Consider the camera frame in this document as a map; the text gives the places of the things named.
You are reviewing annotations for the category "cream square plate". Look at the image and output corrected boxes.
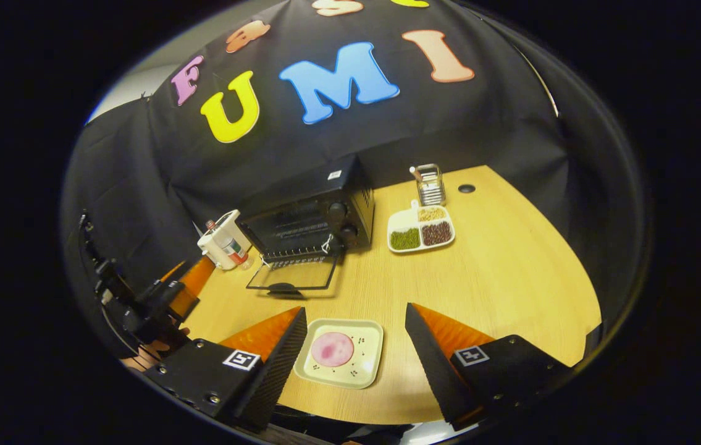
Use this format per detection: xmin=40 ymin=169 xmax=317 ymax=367
xmin=293 ymin=318 xmax=384 ymax=390

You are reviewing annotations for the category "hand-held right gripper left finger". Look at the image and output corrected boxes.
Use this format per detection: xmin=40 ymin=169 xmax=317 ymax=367
xmin=142 ymin=307 xmax=309 ymax=432

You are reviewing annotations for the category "white divided bean dish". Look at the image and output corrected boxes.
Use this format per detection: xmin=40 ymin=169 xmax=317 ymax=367
xmin=387 ymin=199 xmax=456 ymax=254

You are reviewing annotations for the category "white bottle holder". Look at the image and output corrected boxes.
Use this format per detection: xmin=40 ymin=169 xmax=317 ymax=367
xmin=197 ymin=209 xmax=253 ymax=271

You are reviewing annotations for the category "black backdrop cloth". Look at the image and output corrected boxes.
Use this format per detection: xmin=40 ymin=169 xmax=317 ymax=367
xmin=60 ymin=0 xmax=644 ymax=322

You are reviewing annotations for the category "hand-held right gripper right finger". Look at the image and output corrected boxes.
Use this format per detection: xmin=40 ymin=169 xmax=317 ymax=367
xmin=405 ymin=302 xmax=574 ymax=432

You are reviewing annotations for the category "clear bottle red label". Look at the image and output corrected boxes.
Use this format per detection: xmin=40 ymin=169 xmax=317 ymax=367
xmin=220 ymin=237 xmax=251 ymax=268

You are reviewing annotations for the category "black electric oven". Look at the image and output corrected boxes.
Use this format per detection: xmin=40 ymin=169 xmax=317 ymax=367
xmin=240 ymin=153 xmax=377 ymax=299

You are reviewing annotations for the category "pink round food slice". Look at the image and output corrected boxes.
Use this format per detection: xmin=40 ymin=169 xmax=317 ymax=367
xmin=311 ymin=332 xmax=355 ymax=368

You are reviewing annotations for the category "metal wire utensil rack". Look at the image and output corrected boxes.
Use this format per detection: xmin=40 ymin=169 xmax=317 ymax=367
xmin=415 ymin=163 xmax=447 ymax=206

